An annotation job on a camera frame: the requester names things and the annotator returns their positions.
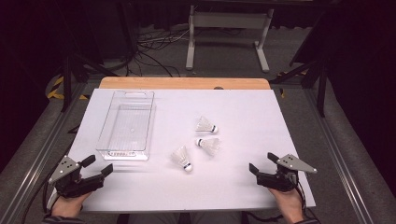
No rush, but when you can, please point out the black tripod stand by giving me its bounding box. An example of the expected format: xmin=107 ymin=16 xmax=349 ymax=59
xmin=269 ymin=12 xmax=331 ymax=119
xmin=60 ymin=52 xmax=120 ymax=113

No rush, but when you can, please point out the person's right hand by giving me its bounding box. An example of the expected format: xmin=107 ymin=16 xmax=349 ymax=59
xmin=268 ymin=186 xmax=304 ymax=224

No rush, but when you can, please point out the white feather shuttlecock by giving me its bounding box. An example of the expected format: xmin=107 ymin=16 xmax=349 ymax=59
xmin=195 ymin=115 xmax=219 ymax=134
xmin=194 ymin=136 xmax=222 ymax=157
xmin=170 ymin=145 xmax=193 ymax=173

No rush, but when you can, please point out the white metal stand frame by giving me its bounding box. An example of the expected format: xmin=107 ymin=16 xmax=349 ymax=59
xmin=185 ymin=4 xmax=275 ymax=74

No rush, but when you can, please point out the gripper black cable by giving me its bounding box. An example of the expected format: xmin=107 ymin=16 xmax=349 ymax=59
xmin=246 ymin=181 xmax=316 ymax=223
xmin=41 ymin=178 xmax=61 ymax=217

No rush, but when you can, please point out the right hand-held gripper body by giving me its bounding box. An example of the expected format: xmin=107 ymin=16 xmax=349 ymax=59
xmin=255 ymin=153 xmax=318 ymax=192

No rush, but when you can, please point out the aluminium rail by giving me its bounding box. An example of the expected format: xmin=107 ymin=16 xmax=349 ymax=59
xmin=303 ymin=88 xmax=379 ymax=224
xmin=0 ymin=83 xmax=90 ymax=224

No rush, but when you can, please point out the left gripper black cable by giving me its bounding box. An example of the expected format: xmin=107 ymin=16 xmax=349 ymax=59
xmin=41 ymin=178 xmax=61 ymax=217

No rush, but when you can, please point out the clear plastic container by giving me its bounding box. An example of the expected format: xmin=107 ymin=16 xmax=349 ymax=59
xmin=95 ymin=90 xmax=157 ymax=161

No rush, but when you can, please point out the bundle of floor cables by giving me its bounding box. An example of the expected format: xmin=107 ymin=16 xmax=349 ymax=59
xmin=124 ymin=26 xmax=191 ymax=78

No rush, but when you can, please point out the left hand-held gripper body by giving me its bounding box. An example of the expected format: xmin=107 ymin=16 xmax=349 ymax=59
xmin=48 ymin=155 xmax=106 ymax=199

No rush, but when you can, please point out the person's left hand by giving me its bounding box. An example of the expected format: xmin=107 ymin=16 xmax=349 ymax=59
xmin=50 ymin=190 xmax=92 ymax=218

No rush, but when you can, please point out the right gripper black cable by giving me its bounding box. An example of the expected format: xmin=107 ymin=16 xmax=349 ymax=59
xmin=246 ymin=181 xmax=316 ymax=223

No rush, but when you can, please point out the white board sheet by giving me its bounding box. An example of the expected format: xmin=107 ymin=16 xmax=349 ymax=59
xmin=46 ymin=88 xmax=317 ymax=213

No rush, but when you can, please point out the black vertical post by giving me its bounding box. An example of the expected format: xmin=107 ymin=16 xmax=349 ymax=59
xmin=116 ymin=0 xmax=139 ymax=59

